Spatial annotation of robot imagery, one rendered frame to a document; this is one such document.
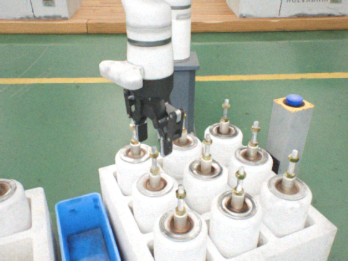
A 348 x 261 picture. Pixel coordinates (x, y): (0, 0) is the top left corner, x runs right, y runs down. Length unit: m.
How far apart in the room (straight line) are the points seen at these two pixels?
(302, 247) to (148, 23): 0.50
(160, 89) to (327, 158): 0.86
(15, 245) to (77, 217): 0.21
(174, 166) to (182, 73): 0.44
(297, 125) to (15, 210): 0.66
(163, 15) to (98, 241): 0.62
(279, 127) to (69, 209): 0.57
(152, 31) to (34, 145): 0.93
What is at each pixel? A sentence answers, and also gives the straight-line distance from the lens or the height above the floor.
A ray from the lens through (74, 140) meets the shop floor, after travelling 1.34.
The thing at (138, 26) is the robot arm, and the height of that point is 0.58.
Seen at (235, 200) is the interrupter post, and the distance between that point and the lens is 0.65.
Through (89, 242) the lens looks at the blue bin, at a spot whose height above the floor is 0.00.
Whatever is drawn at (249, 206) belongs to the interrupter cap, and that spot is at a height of 0.25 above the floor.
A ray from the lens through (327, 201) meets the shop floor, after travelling 1.12.
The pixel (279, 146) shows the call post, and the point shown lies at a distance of 0.94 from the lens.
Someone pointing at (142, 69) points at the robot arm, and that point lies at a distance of 0.53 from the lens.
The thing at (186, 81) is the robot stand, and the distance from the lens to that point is 1.17.
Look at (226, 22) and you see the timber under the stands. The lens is 2.64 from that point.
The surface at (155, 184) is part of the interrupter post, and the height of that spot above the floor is 0.26.
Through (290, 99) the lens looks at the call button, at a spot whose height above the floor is 0.33.
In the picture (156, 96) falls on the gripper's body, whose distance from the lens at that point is 0.55.
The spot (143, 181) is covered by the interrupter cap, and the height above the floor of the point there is 0.25.
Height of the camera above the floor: 0.71
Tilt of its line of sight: 32 degrees down
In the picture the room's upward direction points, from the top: straight up
